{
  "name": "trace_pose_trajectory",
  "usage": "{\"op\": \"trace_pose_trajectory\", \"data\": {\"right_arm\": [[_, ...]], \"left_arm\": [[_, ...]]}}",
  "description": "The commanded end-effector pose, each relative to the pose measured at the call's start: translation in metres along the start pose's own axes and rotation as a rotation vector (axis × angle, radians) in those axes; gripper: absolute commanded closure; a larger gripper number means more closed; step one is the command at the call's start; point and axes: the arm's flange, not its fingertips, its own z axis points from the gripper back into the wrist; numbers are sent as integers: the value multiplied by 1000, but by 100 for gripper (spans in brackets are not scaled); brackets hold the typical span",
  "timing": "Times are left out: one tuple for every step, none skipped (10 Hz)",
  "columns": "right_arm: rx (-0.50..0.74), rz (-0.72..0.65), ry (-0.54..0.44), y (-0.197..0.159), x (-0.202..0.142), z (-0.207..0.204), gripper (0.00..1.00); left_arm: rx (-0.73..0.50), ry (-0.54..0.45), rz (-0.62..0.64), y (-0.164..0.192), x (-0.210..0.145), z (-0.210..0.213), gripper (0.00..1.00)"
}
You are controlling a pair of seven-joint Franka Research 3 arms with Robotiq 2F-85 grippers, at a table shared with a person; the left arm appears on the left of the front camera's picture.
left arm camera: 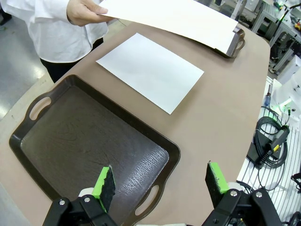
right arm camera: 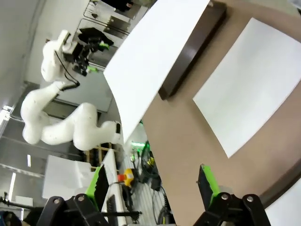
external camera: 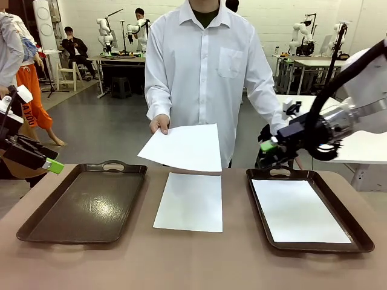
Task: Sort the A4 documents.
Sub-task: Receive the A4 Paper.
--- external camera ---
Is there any thin metal stand pole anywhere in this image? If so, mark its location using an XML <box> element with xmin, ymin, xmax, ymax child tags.
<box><xmin>120</xmin><ymin>19</ymin><xmax>128</xmax><ymax>56</ymax></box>

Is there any person in white shirt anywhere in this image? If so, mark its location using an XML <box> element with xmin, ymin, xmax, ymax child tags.
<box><xmin>144</xmin><ymin>0</ymin><xmax>288</xmax><ymax>170</ymax></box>

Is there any long white background table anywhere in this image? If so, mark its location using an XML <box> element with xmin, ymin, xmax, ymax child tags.
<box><xmin>294</xmin><ymin>58</ymin><xmax>346</xmax><ymax>95</ymax></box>

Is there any seated man in black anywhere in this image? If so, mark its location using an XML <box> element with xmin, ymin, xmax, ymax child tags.
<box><xmin>61</xmin><ymin>26</ymin><xmax>98</xmax><ymax>81</ymax></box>

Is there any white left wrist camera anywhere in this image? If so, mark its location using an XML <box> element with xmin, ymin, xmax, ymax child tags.
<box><xmin>13</xmin><ymin>85</ymin><xmax>34</xmax><ymax>105</ymax></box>

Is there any person's left forearm white sleeve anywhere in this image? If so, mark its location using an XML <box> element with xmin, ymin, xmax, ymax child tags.
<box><xmin>250</xmin><ymin>89</ymin><xmax>288</xmax><ymax>134</ymax></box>

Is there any black backpack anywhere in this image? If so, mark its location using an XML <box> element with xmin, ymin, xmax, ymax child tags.
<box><xmin>257</xmin><ymin>123</ymin><xmax>275</xmax><ymax>143</ymax></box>

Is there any white A4 paper sheet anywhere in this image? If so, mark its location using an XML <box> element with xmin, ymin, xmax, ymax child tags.
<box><xmin>251</xmin><ymin>178</ymin><xmax>353</xmax><ymax>244</ymax></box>
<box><xmin>137</xmin><ymin>123</ymin><xmax>223</xmax><ymax>173</ymax></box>
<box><xmin>152</xmin><ymin>172</ymin><xmax>224</xmax><ymax>234</ymax></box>

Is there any grey robot work table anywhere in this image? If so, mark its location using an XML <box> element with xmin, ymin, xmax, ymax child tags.
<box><xmin>96</xmin><ymin>54</ymin><xmax>148</xmax><ymax>100</ymax></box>

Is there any brown plastic tray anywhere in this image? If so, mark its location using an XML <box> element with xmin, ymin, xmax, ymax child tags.
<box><xmin>16</xmin><ymin>159</ymin><xmax>149</xmax><ymax>245</ymax></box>
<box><xmin>246</xmin><ymin>164</ymin><xmax>376</xmax><ymax>254</ymax></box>

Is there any tall black camera stand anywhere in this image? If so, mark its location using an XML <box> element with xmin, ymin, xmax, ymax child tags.
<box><xmin>327</xmin><ymin>24</ymin><xmax>349</xmax><ymax>77</ymax></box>

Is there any standing person behind robots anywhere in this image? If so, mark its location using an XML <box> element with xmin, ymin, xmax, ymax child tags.
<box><xmin>134</xmin><ymin>7</ymin><xmax>152</xmax><ymax>53</ymax></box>

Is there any thin black cable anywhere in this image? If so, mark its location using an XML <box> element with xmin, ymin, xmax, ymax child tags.
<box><xmin>0</xmin><ymin>88</ymin><xmax>16</xmax><ymax>137</ymax></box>

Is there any black step stool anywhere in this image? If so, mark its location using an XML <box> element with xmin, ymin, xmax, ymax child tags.
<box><xmin>255</xmin><ymin>156</ymin><xmax>296</xmax><ymax>170</ymax></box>

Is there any white folding chair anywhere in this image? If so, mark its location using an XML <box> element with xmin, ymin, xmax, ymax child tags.
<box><xmin>57</xmin><ymin>59</ymin><xmax>85</xmax><ymax>92</ymax></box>

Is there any tall white air conditioner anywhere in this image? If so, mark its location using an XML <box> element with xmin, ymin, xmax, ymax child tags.
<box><xmin>32</xmin><ymin>0</ymin><xmax>59</xmax><ymax>51</ymax></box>

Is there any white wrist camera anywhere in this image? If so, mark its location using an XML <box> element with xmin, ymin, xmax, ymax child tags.
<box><xmin>13</xmin><ymin>85</ymin><xmax>34</xmax><ymax>105</ymax></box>
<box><xmin>282</xmin><ymin>97</ymin><xmax>304</xmax><ymax>118</ymax></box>

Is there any large white table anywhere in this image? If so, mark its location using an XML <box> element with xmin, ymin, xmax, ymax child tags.
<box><xmin>276</xmin><ymin>94</ymin><xmax>387</xmax><ymax>192</ymax></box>

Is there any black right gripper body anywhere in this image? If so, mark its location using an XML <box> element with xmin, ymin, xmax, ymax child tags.
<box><xmin>276</xmin><ymin>118</ymin><xmax>319</xmax><ymax>149</ymax></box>

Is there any thick black cable hose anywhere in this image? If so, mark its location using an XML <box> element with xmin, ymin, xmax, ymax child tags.
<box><xmin>305</xmin><ymin>39</ymin><xmax>387</xmax><ymax>161</ymax></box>

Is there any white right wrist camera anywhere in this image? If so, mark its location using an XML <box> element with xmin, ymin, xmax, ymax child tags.
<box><xmin>282</xmin><ymin>97</ymin><xmax>304</xmax><ymax>118</ymax></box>

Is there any black plastic stool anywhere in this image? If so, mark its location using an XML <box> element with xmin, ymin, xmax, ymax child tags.
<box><xmin>111</xmin><ymin>76</ymin><xmax>133</xmax><ymax>99</ymax></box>

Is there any mannequin in orange trousers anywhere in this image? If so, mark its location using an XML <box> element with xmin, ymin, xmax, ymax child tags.
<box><xmin>11</xmin><ymin>13</ymin><xmax>66</xmax><ymax>147</ymax></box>

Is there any small white background table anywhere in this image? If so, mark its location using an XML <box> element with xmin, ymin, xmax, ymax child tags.
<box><xmin>271</xmin><ymin>53</ymin><xmax>301</xmax><ymax>93</ymax></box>

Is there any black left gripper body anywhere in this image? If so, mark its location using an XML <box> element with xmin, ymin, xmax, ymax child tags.
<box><xmin>0</xmin><ymin>134</ymin><xmax>24</xmax><ymax>158</ymax></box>

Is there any person's right forearm white sleeve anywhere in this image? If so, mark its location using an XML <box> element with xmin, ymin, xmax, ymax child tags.
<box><xmin>146</xmin><ymin>80</ymin><xmax>174</xmax><ymax>122</ymax></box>

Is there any black tripod stand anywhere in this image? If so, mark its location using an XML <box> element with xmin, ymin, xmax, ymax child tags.
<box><xmin>40</xmin><ymin>50</ymin><xmax>71</xmax><ymax>98</ymax></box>

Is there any person's right hand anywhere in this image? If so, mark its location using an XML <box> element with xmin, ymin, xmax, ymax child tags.
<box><xmin>149</xmin><ymin>114</ymin><xmax>171</xmax><ymax>135</ymax></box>

